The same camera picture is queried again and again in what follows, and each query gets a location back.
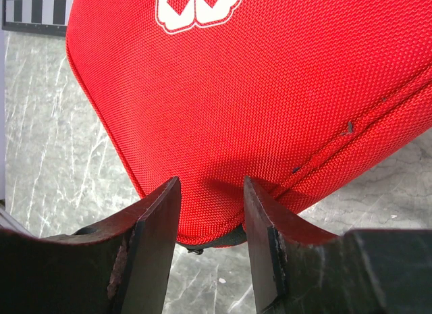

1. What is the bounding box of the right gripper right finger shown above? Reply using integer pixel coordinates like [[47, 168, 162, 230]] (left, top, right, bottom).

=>
[[244, 178, 431, 313]]

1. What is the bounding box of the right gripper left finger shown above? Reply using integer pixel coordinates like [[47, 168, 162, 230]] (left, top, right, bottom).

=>
[[1, 177, 181, 313]]

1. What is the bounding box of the red black medicine case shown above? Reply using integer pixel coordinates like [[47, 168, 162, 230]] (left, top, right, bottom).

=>
[[66, 0, 431, 250]]

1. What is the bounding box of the black white chessboard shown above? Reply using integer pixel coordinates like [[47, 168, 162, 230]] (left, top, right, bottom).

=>
[[1, 0, 74, 37]]

